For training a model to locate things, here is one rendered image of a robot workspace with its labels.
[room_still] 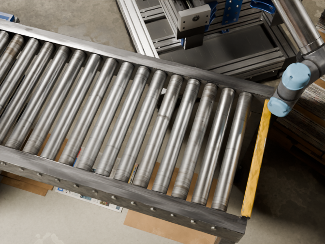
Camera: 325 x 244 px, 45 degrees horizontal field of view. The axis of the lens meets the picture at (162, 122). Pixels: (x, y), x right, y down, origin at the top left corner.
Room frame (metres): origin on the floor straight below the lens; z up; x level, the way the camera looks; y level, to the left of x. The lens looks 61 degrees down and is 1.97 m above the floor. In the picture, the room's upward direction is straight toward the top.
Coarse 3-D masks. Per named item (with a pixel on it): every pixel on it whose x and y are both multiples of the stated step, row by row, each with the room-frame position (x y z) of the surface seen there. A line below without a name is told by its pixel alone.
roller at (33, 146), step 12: (72, 60) 0.91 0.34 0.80; (84, 60) 0.92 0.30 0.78; (72, 72) 0.85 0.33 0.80; (60, 84) 0.80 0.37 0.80; (72, 84) 0.81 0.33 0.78; (60, 96) 0.75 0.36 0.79; (48, 108) 0.69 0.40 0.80; (60, 108) 0.71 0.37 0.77; (48, 120) 0.65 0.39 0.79; (36, 132) 0.60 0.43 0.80; (48, 132) 0.62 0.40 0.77; (36, 144) 0.56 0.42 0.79
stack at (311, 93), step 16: (304, 96) 0.93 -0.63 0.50; (320, 96) 0.90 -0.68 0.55; (320, 112) 0.88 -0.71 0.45; (272, 128) 0.97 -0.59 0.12; (288, 128) 0.93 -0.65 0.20; (304, 128) 0.89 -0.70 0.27; (320, 128) 0.86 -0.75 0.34; (288, 144) 0.90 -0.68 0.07; (320, 144) 0.82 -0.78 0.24; (304, 160) 0.83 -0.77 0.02; (320, 160) 0.79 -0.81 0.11
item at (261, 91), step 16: (16, 32) 1.04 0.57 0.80; (32, 32) 1.04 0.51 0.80; (48, 32) 1.04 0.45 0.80; (80, 48) 0.96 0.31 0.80; (96, 48) 0.96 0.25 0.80; (112, 48) 0.96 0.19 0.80; (144, 64) 0.88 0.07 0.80; (160, 64) 0.88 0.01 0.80; (176, 64) 0.88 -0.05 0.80; (208, 80) 0.81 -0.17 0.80; (224, 80) 0.81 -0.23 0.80; (240, 80) 0.81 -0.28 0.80; (256, 96) 0.75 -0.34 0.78
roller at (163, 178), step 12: (192, 84) 0.80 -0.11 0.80; (192, 96) 0.75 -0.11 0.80; (180, 108) 0.70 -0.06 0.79; (192, 108) 0.70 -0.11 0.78; (180, 120) 0.65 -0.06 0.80; (180, 132) 0.60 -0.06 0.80; (168, 144) 0.56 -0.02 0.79; (180, 144) 0.56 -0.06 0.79; (168, 156) 0.51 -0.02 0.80; (168, 168) 0.47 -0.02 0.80; (156, 180) 0.43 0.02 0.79; (168, 180) 0.43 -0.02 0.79
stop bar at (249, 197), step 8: (264, 104) 0.71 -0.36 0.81; (264, 112) 0.67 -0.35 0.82; (264, 120) 0.64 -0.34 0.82; (264, 128) 0.60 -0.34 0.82; (264, 136) 0.58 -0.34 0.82; (256, 144) 0.55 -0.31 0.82; (264, 144) 0.55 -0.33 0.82; (256, 152) 0.52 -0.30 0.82; (256, 160) 0.49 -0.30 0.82; (256, 168) 0.46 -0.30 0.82; (256, 176) 0.44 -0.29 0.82; (248, 184) 0.41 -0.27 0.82; (256, 184) 0.41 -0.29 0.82; (248, 192) 0.38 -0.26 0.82; (248, 200) 0.36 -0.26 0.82; (248, 208) 0.33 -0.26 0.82; (240, 216) 0.31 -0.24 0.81; (248, 216) 0.31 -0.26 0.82
